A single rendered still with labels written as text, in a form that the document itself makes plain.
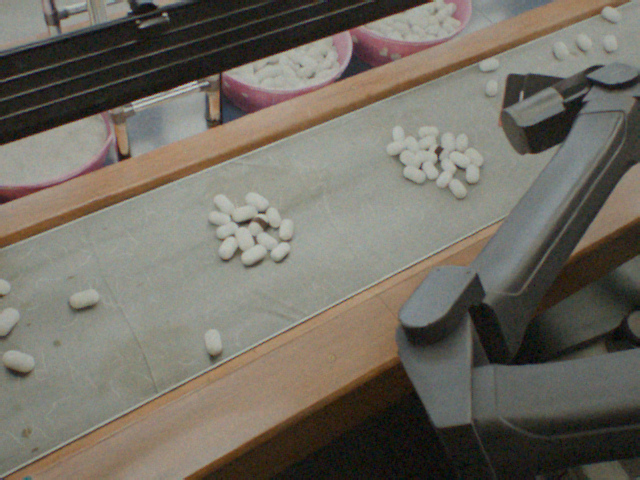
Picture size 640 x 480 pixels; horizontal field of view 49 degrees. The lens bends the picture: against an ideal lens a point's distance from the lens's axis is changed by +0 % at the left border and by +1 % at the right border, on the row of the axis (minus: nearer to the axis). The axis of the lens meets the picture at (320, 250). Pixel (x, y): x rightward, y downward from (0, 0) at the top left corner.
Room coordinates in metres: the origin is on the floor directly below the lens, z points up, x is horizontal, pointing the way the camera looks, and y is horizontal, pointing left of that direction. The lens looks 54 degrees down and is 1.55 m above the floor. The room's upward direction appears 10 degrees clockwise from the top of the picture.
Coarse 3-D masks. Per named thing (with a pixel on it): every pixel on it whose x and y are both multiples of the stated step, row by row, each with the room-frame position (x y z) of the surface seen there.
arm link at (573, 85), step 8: (600, 64) 0.66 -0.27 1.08; (584, 72) 0.65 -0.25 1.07; (592, 72) 0.65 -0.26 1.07; (568, 80) 0.66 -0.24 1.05; (576, 80) 0.64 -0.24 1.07; (584, 80) 0.64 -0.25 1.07; (560, 88) 0.67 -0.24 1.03; (568, 88) 0.63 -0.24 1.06; (576, 88) 0.63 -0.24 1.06; (584, 88) 0.63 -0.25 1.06; (568, 96) 0.62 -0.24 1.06
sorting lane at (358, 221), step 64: (512, 64) 1.09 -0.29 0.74; (576, 64) 1.12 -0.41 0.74; (320, 128) 0.83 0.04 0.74; (384, 128) 0.86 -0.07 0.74; (448, 128) 0.89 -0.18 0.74; (192, 192) 0.65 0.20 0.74; (256, 192) 0.68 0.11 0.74; (320, 192) 0.70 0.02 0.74; (384, 192) 0.72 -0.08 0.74; (448, 192) 0.74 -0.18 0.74; (512, 192) 0.77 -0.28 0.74; (0, 256) 0.49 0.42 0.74; (64, 256) 0.50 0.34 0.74; (128, 256) 0.52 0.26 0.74; (192, 256) 0.54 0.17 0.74; (320, 256) 0.58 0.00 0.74; (384, 256) 0.60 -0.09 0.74; (64, 320) 0.41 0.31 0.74; (128, 320) 0.42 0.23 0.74; (192, 320) 0.44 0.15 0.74; (256, 320) 0.46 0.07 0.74; (0, 384) 0.31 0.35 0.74; (64, 384) 0.32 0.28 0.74; (128, 384) 0.34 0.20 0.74; (0, 448) 0.24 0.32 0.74
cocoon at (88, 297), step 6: (78, 294) 0.44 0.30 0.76; (84, 294) 0.44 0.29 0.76; (90, 294) 0.44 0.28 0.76; (96, 294) 0.45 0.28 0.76; (72, 300) 0.43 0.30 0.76; (78, 300) 0.43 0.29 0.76; (84, 300) 0.43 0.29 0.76; (90, 300) 0.44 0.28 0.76; (96, 300) 0.44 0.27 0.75; (78, 306) 0.43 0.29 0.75; (84, 306) 0.43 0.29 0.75
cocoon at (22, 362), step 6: (6, 354) 0.34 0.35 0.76; (12, 354) 0.34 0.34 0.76; (18, 354) 0.34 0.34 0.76; (24, 354) 0.35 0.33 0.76; (6, 360) 0.33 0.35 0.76; (12, 360) 0.33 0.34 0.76; (18, 360) 0.34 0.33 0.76; (24, 360) 0.34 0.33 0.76; (30, 360) 0.34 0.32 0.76; (6, 366) 0.33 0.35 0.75; (12, 366) 0.33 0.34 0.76; (18, 366) 0.33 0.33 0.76; (24, 366) 0.33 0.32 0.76; (30, 366) 0.33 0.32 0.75
